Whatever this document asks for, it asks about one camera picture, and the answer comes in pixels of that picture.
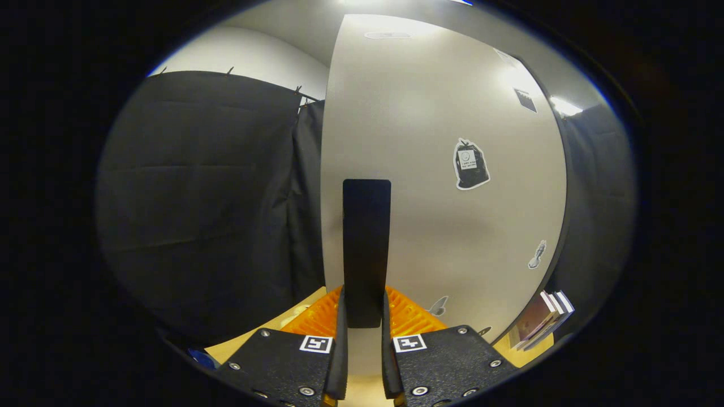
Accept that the black door handle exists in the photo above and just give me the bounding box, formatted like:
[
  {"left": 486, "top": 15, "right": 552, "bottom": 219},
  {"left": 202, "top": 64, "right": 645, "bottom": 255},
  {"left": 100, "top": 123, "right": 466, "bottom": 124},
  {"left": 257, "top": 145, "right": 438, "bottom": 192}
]
[{"left": 342, "top": 179, "right": 392, "bottom": 329}]

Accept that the black backdrop cloth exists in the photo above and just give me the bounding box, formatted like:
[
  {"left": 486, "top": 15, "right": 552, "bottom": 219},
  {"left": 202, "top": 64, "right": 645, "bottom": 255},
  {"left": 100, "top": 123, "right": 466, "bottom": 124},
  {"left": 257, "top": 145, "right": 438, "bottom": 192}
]
[{"left": 95, "top": 71, "right": 637, "bottom": 345}]

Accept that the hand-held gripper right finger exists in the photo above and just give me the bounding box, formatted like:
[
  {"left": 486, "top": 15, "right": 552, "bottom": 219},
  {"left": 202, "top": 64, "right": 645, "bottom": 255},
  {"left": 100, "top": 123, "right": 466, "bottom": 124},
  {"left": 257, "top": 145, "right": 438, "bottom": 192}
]
[{"left": 382, "top": 285, "right": 518, "bottom": 407}]

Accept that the small ceiling light panel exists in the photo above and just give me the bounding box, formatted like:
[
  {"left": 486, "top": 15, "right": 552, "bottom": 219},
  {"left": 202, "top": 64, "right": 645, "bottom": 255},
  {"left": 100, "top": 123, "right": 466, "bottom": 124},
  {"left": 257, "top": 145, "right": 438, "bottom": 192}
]
[{"left": 550, "top": 96, "right": 583, "bottom": 116}]

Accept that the beige cabinet door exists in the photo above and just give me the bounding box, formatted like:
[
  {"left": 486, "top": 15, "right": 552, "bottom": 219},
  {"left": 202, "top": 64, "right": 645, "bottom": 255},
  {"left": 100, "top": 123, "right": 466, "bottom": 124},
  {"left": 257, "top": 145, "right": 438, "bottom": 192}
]
[{"left": 321, "top": 14, "right": 567, "bottom": 378}]

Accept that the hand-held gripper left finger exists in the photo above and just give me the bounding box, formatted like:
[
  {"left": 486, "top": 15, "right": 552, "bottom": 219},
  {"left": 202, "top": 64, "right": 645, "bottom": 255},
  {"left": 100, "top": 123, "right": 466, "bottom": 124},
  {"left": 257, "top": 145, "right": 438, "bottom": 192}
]
[{"left": 218, "top": 285, "right": 348, "bottom": 407}]

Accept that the thin beige book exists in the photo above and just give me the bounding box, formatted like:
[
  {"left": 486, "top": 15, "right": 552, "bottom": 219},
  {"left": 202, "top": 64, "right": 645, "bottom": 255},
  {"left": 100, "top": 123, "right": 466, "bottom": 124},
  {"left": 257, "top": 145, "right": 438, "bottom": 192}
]
[{"left": 523, "top": 291, "right": 568, "bottom": 350}]

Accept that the white blue book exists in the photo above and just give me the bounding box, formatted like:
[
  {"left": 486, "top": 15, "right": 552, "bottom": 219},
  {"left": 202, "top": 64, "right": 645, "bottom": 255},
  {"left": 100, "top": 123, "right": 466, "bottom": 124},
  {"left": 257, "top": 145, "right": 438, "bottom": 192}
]
[{"left": 532, "top": 290, "right": 575, "bottom": 348}]

